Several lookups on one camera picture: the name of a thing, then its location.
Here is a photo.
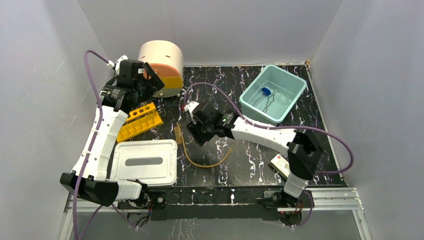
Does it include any teal plastic bin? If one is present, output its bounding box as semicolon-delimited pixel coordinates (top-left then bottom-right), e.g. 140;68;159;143
239;64;307;126

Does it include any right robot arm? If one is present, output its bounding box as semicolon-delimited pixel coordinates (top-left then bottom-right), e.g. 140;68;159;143
182;101;324;207

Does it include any white bin lid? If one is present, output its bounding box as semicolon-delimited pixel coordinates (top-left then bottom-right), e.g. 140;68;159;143
109;139;178;187

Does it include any cream orange cylindrical container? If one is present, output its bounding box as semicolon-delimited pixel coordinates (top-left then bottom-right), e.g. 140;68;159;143
138;40;184;98

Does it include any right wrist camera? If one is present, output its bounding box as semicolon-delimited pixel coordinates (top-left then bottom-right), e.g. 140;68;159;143
182;101;199;114

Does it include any white red box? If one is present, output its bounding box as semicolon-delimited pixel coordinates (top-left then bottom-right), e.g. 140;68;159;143
269;154;291;180

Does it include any brown test tube brush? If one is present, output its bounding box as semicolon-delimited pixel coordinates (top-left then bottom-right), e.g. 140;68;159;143
174;126;183;145

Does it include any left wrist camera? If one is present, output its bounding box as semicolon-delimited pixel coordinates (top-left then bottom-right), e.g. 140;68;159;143
106;54;128;75

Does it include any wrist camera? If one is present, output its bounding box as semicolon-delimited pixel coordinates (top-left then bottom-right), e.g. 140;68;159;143
182;101;199;114
106;54;128;75

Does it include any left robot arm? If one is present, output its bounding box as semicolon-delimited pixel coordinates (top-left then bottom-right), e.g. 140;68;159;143
60;59;165;208

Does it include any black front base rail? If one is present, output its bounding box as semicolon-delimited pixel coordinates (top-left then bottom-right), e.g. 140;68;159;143
118;185;315;225

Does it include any tan rubber tube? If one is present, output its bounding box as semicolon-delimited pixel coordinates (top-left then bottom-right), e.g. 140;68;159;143
173;122;233;169

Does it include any yellow test tube rack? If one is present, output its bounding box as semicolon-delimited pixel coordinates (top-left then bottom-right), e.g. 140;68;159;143
116;103;164;143

